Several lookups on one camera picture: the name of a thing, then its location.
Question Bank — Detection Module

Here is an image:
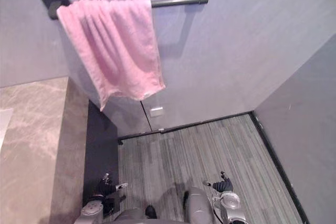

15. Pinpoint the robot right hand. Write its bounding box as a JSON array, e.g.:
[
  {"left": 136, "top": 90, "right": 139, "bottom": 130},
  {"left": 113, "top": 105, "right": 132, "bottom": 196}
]
[{"left": 202, "top": 170, "right": 234, "bottom": 193}]

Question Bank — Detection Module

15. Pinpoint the pink towel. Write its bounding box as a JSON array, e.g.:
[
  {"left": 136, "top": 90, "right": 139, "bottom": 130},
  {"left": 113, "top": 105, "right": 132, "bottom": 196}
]
[{"left": 56, "top": 0, "right": 166, "bottom": 112}]

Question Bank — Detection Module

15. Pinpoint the silver robot right leg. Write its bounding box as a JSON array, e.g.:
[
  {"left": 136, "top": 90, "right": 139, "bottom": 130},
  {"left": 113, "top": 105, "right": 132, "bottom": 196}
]
[{"left": 183, "top": 186, "right": 215, "bottom": 224}]

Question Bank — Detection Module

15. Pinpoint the black vanity cabinet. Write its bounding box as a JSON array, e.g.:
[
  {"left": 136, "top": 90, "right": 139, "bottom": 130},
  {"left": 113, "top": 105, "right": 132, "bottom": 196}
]
[{"left": 82, "top": 100, "right": 119, "bottom": 204}]

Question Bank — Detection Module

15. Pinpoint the dark robot left foot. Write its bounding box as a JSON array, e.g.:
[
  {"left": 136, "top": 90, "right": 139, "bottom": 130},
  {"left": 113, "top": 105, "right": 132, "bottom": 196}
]
[{"left": 144, "top": 205, "right": 158, "bottom": 220}]

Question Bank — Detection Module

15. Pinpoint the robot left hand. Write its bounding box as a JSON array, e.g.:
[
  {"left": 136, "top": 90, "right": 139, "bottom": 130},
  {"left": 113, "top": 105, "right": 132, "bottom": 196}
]
[{"left": 95, "top": 173, "right": 129, "bottom": 199}]

